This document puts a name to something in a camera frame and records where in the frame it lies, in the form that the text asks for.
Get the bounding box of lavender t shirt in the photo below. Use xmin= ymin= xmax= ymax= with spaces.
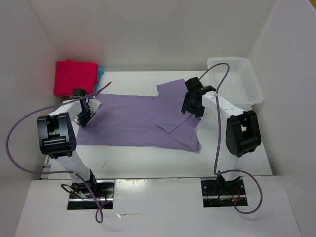
xmin=77 ymin=79 xmax=201 ymax=153

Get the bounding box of magenta t shirt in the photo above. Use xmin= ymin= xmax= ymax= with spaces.
xmin=54 ymin=60 xmax=98 ymax=97

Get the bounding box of cyan t shirt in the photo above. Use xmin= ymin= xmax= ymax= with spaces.
xmin=93 ymin=67 xmax=105 ymax=92

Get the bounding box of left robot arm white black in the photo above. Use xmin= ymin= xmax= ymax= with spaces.
xmin=37 ymin=88 xmax=101 ymax=198

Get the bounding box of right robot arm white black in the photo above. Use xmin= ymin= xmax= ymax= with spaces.
xmin=181 ymin=77 xmax=262 ymax=194

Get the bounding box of white plastic basket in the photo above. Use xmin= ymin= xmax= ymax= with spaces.
xmin=207 ymin=57 xmax=264 ymax=108

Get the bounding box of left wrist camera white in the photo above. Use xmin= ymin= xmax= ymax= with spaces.
xmin=88 ymin=99 xmax=102 ymax=117

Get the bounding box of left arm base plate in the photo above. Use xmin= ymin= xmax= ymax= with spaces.
xmin=61 ymin=180 xmax=115 ymax=210

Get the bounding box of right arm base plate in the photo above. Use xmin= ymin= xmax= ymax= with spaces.
xmin=200 ymin=177 xmax=248 ymax=208

